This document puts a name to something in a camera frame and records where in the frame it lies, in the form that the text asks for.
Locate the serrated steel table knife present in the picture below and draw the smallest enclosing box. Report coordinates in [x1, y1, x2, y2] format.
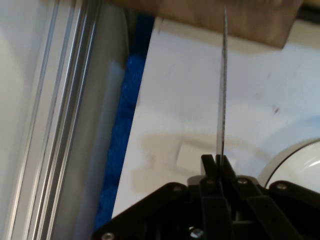
[215, 4, 229, 161]

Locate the aluminium wall rail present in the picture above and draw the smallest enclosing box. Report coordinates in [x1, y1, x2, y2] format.
[0, 0, 101, 240]

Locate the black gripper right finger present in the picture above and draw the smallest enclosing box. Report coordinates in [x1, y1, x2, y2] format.
[221, 154, 320, 240]

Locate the white plate with black rim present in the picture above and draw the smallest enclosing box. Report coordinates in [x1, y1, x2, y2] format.
[257, 137, 320, 195]

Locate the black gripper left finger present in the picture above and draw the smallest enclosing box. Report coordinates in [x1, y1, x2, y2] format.
[92, 154, 234, 240]

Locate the blue foam block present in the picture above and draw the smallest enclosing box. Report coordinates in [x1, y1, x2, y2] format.
[93, 13, 155, 240]

